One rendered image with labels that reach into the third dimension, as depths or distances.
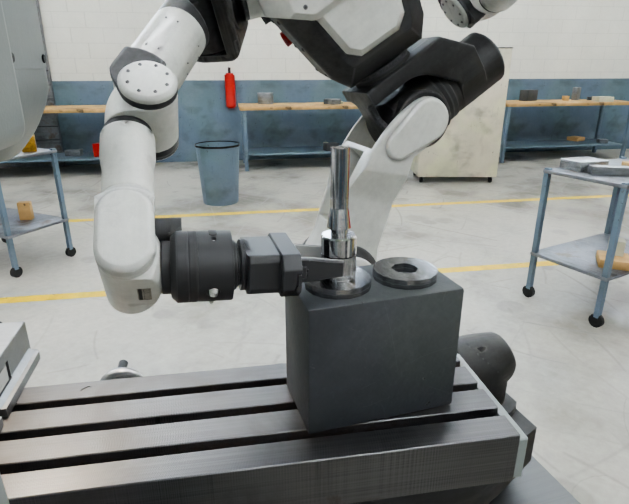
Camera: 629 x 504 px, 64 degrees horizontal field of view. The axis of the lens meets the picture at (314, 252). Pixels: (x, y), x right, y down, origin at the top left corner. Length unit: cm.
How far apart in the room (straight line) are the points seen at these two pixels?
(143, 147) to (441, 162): 605
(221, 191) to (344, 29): 461
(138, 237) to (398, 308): 33
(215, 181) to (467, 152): 316
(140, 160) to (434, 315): 44
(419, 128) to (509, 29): 834
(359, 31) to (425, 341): 53
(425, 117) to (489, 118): 572
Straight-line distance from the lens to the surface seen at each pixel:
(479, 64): 108
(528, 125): 962
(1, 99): 49
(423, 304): 68
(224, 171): 541
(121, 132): 72
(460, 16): 112
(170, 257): 60
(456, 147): 665
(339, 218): 64
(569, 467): 226
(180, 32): 87
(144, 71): 76
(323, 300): 64
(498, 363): 136
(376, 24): 94
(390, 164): 99
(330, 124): 831
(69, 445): 78
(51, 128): 845
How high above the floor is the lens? 141
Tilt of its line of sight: 20 degrees down
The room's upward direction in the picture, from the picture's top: straight up
